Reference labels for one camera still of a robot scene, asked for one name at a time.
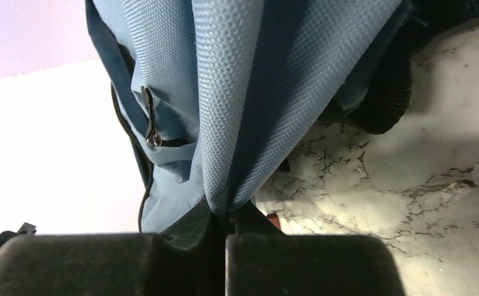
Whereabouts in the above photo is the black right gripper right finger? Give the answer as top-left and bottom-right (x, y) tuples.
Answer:
(228, 202), (405, 295)

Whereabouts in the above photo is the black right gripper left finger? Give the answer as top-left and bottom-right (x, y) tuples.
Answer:
(0, 200), (225, 295)

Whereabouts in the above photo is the blue student backpack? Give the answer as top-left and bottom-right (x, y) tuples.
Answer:
(85, 1), (417, 232)

